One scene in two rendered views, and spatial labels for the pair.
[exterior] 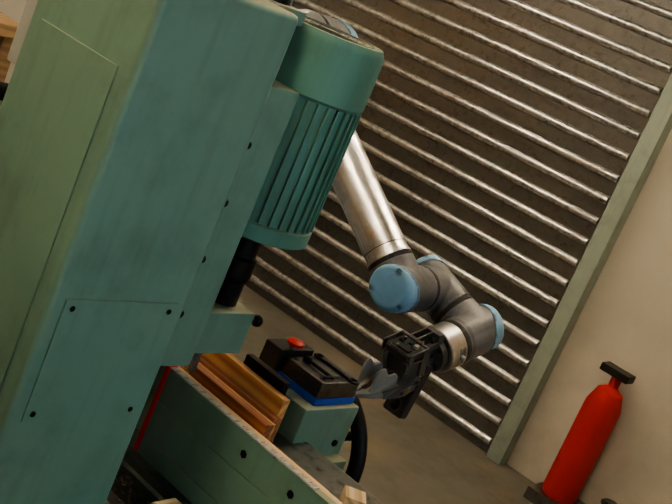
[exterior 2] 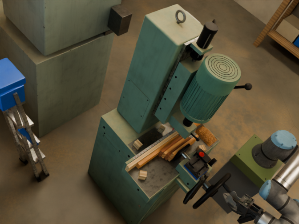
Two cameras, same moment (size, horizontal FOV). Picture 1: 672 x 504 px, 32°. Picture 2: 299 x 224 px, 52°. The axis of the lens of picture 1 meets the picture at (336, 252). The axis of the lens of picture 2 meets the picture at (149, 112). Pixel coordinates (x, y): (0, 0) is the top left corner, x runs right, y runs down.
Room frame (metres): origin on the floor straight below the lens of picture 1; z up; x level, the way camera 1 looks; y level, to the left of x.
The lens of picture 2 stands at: (1.32, -0.88, 2.32)
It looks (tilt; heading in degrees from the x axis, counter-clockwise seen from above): 51 degrees down; 82
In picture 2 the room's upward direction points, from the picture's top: 24 degrees clockwise
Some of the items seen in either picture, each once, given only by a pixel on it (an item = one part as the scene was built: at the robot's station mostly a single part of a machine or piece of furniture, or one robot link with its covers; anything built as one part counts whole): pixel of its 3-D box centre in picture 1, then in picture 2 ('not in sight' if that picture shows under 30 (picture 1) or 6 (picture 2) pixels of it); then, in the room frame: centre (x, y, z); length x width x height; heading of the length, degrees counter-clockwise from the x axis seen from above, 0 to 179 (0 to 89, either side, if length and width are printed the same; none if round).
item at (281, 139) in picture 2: not in sight; (280, 145); (2.42, 0.40, 0.83); 0.17 x 0.15 x 0.18; 151
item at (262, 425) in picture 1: (225, 409); (171, 146); (1.65, 0.06, 0.93); 0.18 x 0.02 x 0.06; 53
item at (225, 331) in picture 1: (198, 325); (181, 124); (1.67, 0.14, 1.03); 0.14 x 0.07 x 0.09; 143
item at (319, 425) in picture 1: (294, 409); (192, 169); (1.80, -0.04, 0.91); 0.15 x 0.14 x 0.09; 53
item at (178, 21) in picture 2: not in sight; (180, 17); (1.45, 0.31, 1.55); 0.06 x 0.02 x 0.07; 143
